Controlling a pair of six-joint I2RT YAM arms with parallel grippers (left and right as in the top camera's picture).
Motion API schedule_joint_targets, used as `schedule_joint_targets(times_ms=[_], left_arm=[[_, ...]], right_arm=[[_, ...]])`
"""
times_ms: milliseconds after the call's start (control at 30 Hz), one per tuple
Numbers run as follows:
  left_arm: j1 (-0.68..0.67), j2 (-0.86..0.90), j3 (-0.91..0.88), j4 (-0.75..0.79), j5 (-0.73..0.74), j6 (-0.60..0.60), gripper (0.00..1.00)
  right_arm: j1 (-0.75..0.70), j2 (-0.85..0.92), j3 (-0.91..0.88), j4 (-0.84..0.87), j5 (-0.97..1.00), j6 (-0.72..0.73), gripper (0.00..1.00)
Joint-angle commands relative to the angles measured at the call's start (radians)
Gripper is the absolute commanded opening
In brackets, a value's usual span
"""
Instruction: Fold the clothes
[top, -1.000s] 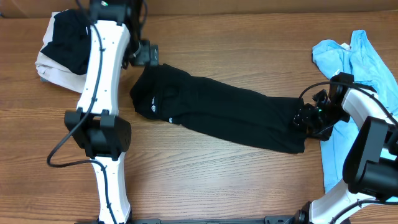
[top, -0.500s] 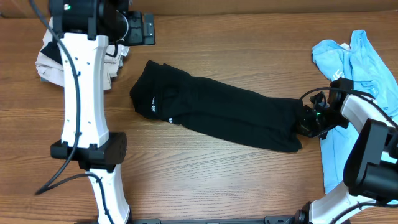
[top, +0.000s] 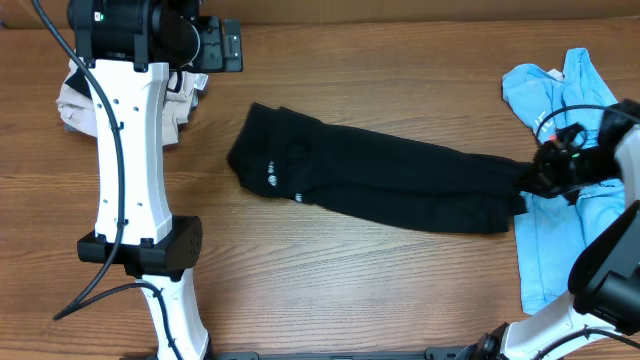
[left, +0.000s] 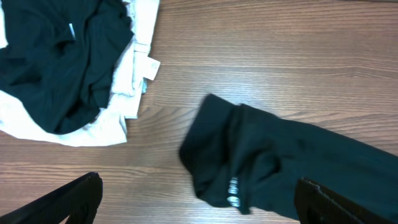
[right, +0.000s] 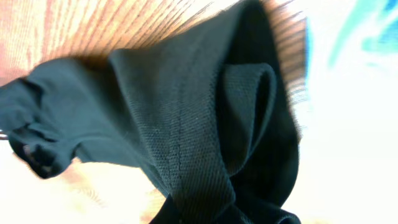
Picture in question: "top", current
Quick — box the black polo shirt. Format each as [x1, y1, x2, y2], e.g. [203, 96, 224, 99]
[228, 103, 527, 234]

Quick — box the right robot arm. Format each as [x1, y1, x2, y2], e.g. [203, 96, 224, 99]
[425, 99, 639, 360]

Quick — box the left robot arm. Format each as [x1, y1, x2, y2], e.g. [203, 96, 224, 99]
[67, 0, 243, 359]

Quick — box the light blue t-shirt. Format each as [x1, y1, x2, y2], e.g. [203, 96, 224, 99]
[502, 48, 625, 315]

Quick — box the folded black garment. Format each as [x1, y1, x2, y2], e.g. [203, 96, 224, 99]
[65, 69, 92, 99]

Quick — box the folded beige garment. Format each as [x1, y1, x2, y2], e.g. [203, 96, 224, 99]
[56, 60, 209, 145]

